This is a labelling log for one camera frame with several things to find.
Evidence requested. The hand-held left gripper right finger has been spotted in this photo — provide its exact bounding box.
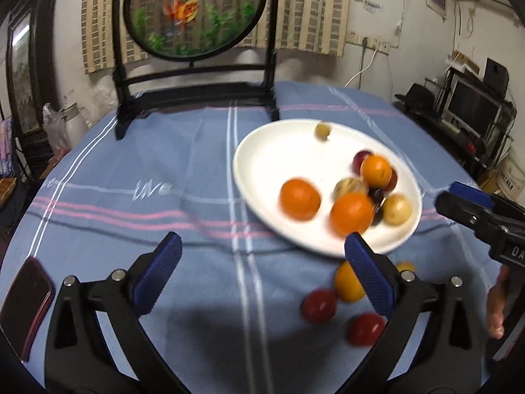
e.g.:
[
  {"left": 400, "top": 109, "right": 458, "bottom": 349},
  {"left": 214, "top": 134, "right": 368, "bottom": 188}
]
[{"left": 345, "top": 232, "right": 483, "bottom": 394}]

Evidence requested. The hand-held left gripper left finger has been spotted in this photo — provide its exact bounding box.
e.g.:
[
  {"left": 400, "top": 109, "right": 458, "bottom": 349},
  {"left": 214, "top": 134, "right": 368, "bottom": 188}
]
[{"left": 43, "top": 232, "right": 189, "bottom": 394}]

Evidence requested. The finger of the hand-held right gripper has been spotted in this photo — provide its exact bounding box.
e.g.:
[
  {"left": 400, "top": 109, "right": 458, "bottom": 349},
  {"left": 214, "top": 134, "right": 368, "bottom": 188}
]
[
  {"left": 448, "top": 181, "right": 525, "bottom": 219},
  {"left": 435, "top": 191, "right": 500, "bottom": 237}
]

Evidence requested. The small orange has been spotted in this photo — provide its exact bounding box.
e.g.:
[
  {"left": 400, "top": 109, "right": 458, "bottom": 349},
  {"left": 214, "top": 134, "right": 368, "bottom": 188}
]
[
  {"left": 334, "top": 261, "right": 367, "bottom": 302},
  {"left": 360, "top": 154, "right": 393, "bottom": 188}
]

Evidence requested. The large orange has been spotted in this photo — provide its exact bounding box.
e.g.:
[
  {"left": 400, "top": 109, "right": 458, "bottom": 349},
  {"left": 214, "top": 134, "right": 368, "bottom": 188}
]
[
  {"left": 329, "top": 192, "right": 375, "bottom": 238},
  {"left": 280, "top": 178, "right": 322, "bottom": 221}
]

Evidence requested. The pale beige round fruit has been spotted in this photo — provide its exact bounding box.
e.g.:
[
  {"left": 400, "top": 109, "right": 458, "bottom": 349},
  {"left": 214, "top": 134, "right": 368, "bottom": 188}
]
[
  {"left": 381, "top": 194, "right": 413, "bottom": 226},
  {"left": 333, "top": 177, "right": 368, "bottom": 203}
]

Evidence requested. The white round plate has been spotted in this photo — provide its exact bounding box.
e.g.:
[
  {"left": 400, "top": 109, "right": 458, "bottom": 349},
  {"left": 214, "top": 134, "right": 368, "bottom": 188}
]
[{"left": 232, "top": 119, "right": 423, "bottom": 258}]

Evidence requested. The person's right hand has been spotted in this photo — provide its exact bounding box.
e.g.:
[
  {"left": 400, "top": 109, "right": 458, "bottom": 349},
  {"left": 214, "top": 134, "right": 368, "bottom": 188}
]
[{"left": 487, "top": 266, "right": 512, "bottom": 340}]

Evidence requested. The white plastic bucket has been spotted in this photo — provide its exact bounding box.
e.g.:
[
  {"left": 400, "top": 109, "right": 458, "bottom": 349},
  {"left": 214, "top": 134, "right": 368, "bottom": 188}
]
[{"left": 487, "top": 158, "right": 520, "bottom": 198}]

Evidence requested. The blue striped tablecloth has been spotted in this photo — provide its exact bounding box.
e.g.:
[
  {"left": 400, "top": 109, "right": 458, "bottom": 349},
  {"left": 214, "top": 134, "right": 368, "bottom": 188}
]
[{"left": 0, "top": 81, "right": 505, "bottom": 394}]

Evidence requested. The black computer desk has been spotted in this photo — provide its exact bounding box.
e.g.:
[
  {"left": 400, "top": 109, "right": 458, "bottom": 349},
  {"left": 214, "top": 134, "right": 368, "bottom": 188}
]
[{"left": 394, "top": 66, "right": 516, "bottom": 178}]

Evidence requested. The small red plum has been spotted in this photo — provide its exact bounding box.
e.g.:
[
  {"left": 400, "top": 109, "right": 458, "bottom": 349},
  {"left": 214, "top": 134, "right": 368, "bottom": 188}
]
[
  {"left": 301, "top": 289, "right": 338, "bottom": 324},
  {"left": 346, "top": 313, "right": 387, "bottom": 346}
]

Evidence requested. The computer monitor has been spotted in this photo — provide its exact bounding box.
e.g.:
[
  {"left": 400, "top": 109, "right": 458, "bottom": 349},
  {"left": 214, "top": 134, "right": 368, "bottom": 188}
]
[{"left": 445, "top": 79, "right": 503, "bottom": 133}]

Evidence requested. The black hat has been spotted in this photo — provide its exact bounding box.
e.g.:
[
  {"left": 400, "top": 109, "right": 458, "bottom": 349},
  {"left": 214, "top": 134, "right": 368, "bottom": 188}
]
[{"left": 394, "top": 83, "right": 438, "bottom": 112}]

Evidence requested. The black speaker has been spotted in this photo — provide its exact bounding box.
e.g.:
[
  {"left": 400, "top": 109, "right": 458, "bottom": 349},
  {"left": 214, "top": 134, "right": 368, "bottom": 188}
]
[{"left": 484, "top": 58, "right": 510, "bottom": 99}]

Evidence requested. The red smartphone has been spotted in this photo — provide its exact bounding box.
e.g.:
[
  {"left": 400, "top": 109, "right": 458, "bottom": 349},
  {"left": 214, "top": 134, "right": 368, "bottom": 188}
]
[{"left": 0, "top": 256, "right": 56, "bottom": 362}]

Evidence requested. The white kettle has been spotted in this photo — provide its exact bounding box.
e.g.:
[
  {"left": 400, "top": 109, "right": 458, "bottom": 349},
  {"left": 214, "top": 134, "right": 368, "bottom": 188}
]
[{"left": 61, "top": 102, "right": 90, "bottom": 148}]

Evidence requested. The brown cushion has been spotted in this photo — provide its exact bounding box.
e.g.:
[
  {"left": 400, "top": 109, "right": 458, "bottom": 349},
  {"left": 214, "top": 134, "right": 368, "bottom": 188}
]
[{"left": 0, "top": 177, "right": 18, "bottom": 207}]

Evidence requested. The clear plastic bag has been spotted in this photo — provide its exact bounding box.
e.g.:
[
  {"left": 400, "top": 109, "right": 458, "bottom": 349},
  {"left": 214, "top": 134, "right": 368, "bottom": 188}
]
[{"left": 42, "top": 103, "right": 72, "bottom": 157}]

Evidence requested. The dark wood framed picture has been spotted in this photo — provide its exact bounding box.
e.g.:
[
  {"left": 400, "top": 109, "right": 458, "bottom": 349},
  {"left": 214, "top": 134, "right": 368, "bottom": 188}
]
[{"left": 5, "top": 6, "right": 47, "bottom": 142}]

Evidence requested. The beige checked curtain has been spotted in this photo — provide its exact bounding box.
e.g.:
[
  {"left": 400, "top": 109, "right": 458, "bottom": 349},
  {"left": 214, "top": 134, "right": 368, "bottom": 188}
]
[{"left": 82, "top": 0, "right": 352, "bottom": 75}]

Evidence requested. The round goldfish screen black stand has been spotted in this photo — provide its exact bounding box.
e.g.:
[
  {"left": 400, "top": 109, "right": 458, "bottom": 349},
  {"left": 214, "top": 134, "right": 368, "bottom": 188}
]
[{"left": 113, "top": 0, "right": 282, "bottom": 140}]

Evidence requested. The white power cable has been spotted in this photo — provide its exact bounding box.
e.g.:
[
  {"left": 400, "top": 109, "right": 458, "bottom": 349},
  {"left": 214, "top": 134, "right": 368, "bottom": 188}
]
[{"left": 342, "top": 47, "right": 377, "bottom": 89}]

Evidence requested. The white wall power strip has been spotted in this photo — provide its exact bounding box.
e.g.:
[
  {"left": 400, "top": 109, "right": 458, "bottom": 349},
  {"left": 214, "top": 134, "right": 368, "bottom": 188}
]
[{"left": 346, "top": 31, "right": 390, "bottom": 54}]

